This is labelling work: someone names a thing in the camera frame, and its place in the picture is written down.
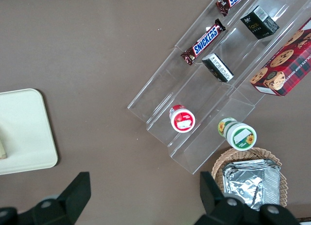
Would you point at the clear acrylic stepped stand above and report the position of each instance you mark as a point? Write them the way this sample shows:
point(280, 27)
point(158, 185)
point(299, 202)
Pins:
point(206, 96)

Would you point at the Snickers chocolate bar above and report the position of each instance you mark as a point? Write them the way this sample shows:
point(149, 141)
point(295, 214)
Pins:
point(203, 43)
point(232, 0)

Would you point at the small black box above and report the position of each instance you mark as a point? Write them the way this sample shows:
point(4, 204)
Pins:
point(218, 68)
point(260, 22)

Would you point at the red tartan cookie box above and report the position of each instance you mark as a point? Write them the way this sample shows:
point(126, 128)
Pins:
point(286, 64)

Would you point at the green lid yogurt cup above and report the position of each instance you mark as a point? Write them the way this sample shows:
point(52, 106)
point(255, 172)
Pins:
point(240, 136)

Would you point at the beige plastic tray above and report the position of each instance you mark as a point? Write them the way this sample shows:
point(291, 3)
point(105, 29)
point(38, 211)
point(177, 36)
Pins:
point(24, 125)

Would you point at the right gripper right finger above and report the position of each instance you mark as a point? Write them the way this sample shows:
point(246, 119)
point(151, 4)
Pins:
point(230, 212)

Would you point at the aluminium foil tray stack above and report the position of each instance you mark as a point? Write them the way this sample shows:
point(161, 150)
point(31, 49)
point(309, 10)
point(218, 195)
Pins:
point(252, 186)

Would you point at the light tan wicker basket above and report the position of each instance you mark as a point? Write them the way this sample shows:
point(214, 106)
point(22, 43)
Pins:
point(243, 154)

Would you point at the red lid yogurt cup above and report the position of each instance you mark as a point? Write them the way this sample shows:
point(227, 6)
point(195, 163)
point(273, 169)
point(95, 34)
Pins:
point(182, 120)

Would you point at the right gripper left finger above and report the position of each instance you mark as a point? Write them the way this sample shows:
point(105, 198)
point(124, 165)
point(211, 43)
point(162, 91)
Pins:
point(65, 205)

